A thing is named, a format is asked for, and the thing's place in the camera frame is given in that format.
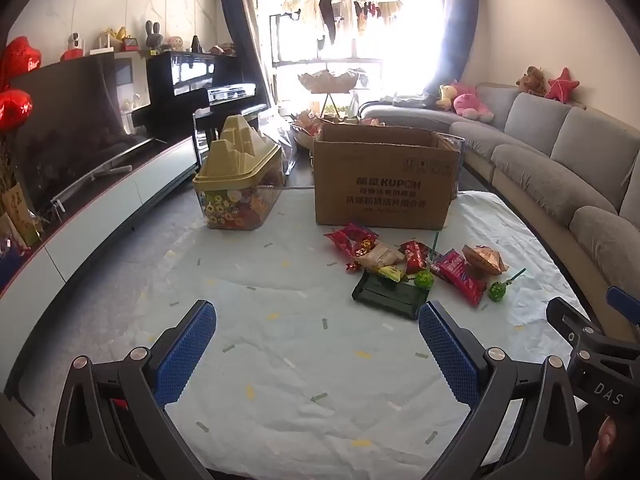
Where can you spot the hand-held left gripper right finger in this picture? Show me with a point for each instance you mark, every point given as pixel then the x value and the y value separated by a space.
pixel 447 355

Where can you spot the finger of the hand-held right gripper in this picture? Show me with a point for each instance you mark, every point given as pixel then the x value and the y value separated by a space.
pixel 570 317
pixel 625 302

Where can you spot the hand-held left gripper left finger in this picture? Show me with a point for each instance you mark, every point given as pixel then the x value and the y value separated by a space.
pixel 187 355

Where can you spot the green lollipop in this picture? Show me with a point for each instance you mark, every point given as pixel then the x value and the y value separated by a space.
pixel 497 291
pixel 424 279

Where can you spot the red snack packet blue print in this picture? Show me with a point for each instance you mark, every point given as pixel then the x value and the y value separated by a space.
pixel 457 275

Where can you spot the dark green snack packet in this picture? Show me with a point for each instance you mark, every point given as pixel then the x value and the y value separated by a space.
pixel 385 297

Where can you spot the yellow-green small snack packet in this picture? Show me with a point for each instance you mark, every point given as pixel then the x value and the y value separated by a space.
pixel 391 273

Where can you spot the pink-beige snack packet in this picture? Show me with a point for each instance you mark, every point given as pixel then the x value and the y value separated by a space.
pixel 482 259

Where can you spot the maroon striped snack packet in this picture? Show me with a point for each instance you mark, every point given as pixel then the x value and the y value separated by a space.
pixel 414 255

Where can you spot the beige snack packet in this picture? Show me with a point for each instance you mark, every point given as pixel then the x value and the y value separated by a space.
pixel 382 256

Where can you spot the red candy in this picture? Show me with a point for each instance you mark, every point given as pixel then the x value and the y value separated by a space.
pixel 352 266

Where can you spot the gold candy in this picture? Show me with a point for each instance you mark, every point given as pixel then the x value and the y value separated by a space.
pixel 367 246

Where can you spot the red patterned snack packet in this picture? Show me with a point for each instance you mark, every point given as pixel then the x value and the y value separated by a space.
pixel 347 240

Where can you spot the brown cardboard box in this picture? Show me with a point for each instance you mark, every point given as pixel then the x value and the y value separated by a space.
pixel 380 190

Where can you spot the person's right hand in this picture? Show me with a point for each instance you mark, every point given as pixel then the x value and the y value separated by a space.
pixel 607 445

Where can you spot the grey sectional sofa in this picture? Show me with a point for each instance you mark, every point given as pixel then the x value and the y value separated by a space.
pixel 550 160

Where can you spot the light blue television cabinet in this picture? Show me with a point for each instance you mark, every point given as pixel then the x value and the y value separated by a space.
pixel 125 200

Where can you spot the clear candy container gold lid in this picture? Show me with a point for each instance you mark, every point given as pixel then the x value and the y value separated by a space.
pixel 235 160

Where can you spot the yellow paper bag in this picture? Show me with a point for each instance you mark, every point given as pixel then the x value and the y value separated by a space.
pixel 17 210

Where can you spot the pink star plush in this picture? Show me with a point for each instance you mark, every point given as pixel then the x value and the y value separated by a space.
pixel 562 85

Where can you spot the pink plush toy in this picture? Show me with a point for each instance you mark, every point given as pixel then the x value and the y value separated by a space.
pixel 472 105

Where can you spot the brown plush toy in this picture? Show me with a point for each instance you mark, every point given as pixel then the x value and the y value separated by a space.
pixel 532 80

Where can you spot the yellow plush toy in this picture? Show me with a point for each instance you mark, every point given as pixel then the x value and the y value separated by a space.
pixel 445 96

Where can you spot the curved television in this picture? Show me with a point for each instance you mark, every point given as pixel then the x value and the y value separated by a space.
pixel 75 125

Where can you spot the pile of snack packets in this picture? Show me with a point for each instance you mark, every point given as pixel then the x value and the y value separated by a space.
pixel 307 127

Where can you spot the black upright piano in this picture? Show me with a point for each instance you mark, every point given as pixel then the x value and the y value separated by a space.
pixel 175 80

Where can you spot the white shell-shaped tray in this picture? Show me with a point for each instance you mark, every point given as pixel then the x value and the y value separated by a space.
pixel 327 81

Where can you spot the red foil balloon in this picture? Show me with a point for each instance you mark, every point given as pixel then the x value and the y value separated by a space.
pixel 12 110
pixel 17 60

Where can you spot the blue curtain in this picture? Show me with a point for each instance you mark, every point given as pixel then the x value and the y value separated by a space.
pixel 240 35
pixel 452 35

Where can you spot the brown items on piano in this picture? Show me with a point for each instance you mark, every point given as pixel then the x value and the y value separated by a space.
pixel 222 50

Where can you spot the black metronome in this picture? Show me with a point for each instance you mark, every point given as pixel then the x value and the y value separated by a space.
pixel 196 45

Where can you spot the small plush doll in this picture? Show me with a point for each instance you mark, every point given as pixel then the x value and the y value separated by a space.
pixel 175 43

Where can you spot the small red box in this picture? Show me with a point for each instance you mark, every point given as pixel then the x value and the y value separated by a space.
pixel 131 43

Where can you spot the white stand ornament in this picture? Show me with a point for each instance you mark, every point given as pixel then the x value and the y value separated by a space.
pixel 102 45

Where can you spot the grey rabbit figure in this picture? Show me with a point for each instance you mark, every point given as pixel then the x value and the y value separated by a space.
pixel 152 35

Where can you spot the yellow ornament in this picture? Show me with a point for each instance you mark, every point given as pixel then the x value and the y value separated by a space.
pixel 118 34

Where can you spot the row of hanging clothes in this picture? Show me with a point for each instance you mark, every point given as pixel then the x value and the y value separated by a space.
pixel 330 12

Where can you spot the white security camera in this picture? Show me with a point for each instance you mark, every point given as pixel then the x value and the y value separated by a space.
pixel 76 41

